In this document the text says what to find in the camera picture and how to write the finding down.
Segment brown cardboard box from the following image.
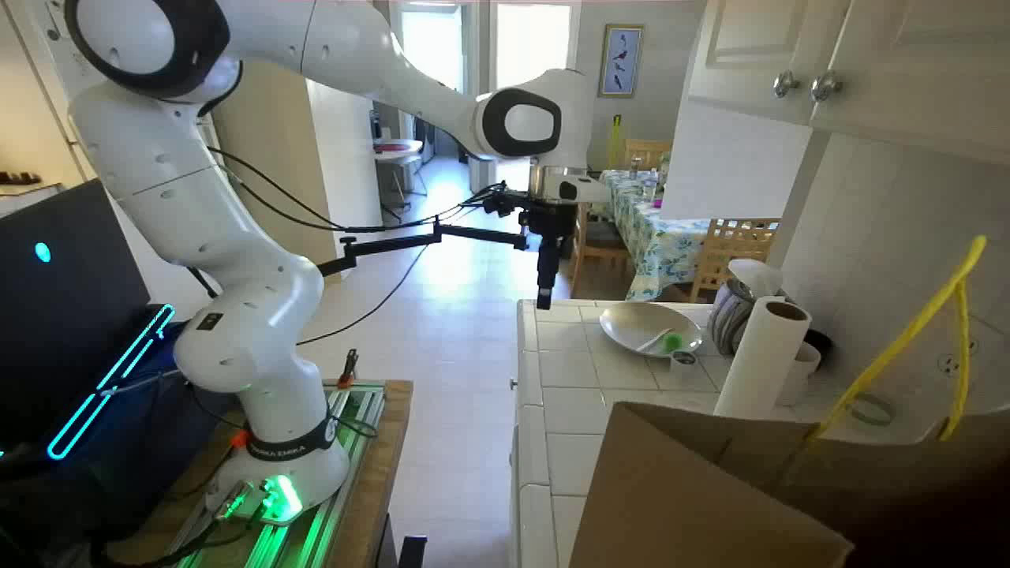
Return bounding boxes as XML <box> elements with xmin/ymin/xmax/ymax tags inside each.
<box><xmin>564</xmin><ymin>402</ymin><xmax>1010</xmax><ymax>568</ymax></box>

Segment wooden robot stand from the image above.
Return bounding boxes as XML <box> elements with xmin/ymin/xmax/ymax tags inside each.
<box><xmin>103</xmin><ymin>376</ymin><xmax>415</xmax><ymax>568</ymax></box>

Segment black computer with cyan lights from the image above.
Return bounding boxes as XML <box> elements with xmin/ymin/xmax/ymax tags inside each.
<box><xmin>0</xmin><ymin>176</ymin><xmax>183</xmax><ymax>477</ymax></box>

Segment white paper towel roll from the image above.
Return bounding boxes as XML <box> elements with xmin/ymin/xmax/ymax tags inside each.
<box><xmin>710</xmin><ymin>296</ymin><xmax>813</xmax><ymax>422</ymax></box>

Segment framed blue picture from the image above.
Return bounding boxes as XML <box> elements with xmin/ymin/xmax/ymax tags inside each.
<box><xmin>597</xmin><ymin>23</ymin><xmax>646</xmax><ymax>102</ymax></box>

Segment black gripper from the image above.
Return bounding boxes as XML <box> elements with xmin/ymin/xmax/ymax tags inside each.
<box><xmin>516</xmin><ymin>199</ymin><xmax>579</xmax><ymax>312</ymax></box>

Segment black stereo camera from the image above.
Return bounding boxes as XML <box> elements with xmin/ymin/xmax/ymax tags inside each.
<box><xmin>483</xmin><ymin>183</ymin><xmax>535</xmax><ymax>221</ymax></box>

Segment white round plate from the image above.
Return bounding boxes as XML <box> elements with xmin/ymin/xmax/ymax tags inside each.
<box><xmin>597</xmin><ymin>299</ymin><xmax>708</xmax><ymax>363</ymax></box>

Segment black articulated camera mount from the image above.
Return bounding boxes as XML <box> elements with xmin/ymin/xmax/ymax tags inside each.
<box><xmin>316</xmin><ymin>213</ymin><xmax>530</xmax><ymax>282</ymax></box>

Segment green bottle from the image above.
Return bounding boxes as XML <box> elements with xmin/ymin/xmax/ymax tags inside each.
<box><xmin>603</xmin><ymin>111</ymin><xmax>630</xmax><ymax>173</ymax></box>

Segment table with floral tablecloth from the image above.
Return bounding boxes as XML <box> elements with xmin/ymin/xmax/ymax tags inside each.
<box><xmin>599</xmin><ymin>168</ymin><xmax>719</xmax><ymax>303</ymax></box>

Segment light wooden chair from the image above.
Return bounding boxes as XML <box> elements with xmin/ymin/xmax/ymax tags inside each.
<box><xmin>692</xmin><ymin>213</ymin><xmax>779</xmax><ymax>303</ymax></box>

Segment dark wooden chair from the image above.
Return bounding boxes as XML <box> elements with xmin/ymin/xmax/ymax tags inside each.
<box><xmin>568</xmin><ymin>199</ymin><xmax>634</xmax><ymax>290</ymax></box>

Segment white upper cabinet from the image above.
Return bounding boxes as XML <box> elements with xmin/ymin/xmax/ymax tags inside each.
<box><xmin>680</xmin><ymin>0</ymin><xmax>1010</xmax><ymax>168</ymax></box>

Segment white mug with floral print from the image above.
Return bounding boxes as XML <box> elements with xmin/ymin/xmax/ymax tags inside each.
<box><xmin>779</xmin><ymin>341</ymin><xmax>827</xmax><ymax>409</ymax></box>

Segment yellow hose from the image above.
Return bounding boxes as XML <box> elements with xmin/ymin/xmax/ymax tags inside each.
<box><xmin>813</xmin><ymin>232</ymin><xmax>991</xmax><ymax>444</ymax></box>

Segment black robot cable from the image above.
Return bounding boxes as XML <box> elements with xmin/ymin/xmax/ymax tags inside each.
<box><xmin>204</xmin><ymin>143</ymin><xmax>497</xmax><ymax>236</ymax></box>

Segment glass patio door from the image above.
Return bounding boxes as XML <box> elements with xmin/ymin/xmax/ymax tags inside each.
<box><xmin>395</xmin><ymin>0</ymin><xmax>579</xmax><ymax>191</ymax></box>

